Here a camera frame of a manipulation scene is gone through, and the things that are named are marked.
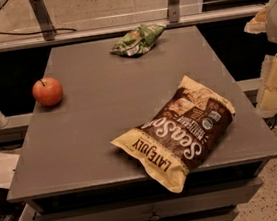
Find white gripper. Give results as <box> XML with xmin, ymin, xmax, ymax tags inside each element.
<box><xmin>243</xmin><ymin>0</ymin><xmax>277</xmax><ymax>118</ymax></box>

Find red apple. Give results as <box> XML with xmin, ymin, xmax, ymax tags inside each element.
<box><xmin>32</xmin><ymin>77</ymin><xmax>64</xmax><ymax>107</ymax></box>

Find brown yellow tortilla chip bag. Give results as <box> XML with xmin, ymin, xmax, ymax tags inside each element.
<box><xmin>111</xmin><ymin>77</ymin><xmax>235</xmax><ymax>193</ymax></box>

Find green jalapeno chip bag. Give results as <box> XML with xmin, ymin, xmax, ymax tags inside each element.
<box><xmin>110</xmin><ymin>24</ymin><xmax>166</xmax><ymax>57</ymax></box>

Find grey drawer cabinet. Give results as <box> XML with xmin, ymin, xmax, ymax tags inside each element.
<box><xmin>0</xmin><ymin>16</ymin><xmax>277</xmax><ymax>221</ymax></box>

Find metal railing frame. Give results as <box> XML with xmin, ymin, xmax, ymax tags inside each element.
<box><xmin>0</xmin><ymin>0</ymin><xmax>267</xmax><ymax>52</ymax></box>

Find black cable on floor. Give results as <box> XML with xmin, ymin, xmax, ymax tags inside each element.
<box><xmin>0</xmin><ymin>0</ymin><xmax>77</xmax><ymax>42</ymax></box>

